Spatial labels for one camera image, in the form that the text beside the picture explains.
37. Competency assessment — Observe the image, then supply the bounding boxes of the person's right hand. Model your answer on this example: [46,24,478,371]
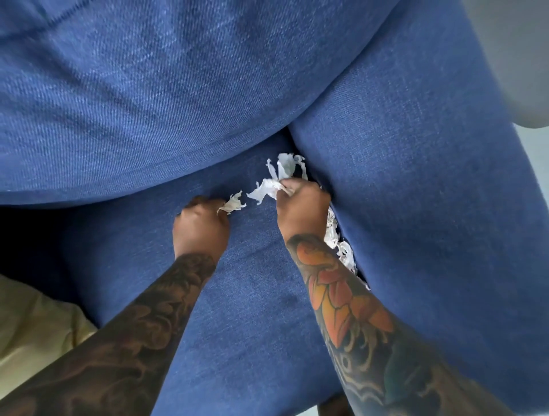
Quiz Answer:
[276,178,332,243]

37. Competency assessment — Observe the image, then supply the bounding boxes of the person's left forearm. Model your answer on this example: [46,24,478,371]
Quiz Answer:
[0,253,217,416]

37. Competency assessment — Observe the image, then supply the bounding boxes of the person's right forearm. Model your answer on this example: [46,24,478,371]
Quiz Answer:
[285,233,515,416]

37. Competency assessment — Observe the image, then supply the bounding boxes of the grey shell chair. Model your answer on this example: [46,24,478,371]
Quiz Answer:
[461,0,549,129]

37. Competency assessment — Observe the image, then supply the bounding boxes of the white shredded paper scraps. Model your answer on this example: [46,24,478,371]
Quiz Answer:
[265,153,371,291]

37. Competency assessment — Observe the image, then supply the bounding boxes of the blue fabric sofa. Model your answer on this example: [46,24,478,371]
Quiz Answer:
[0,0,549,416]

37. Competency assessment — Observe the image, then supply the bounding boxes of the blue sofa back cushion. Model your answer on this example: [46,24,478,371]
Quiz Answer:
[0,0,402,209]

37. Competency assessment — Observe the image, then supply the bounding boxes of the person's left hand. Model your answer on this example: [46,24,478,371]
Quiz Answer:
[172,196,232,260]

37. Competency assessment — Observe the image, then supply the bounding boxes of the person's right leg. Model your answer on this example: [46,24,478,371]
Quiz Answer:
[317,392,355,416]

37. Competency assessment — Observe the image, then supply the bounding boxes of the yellow throw pillow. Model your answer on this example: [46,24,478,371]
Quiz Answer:
[0,274,98,402]

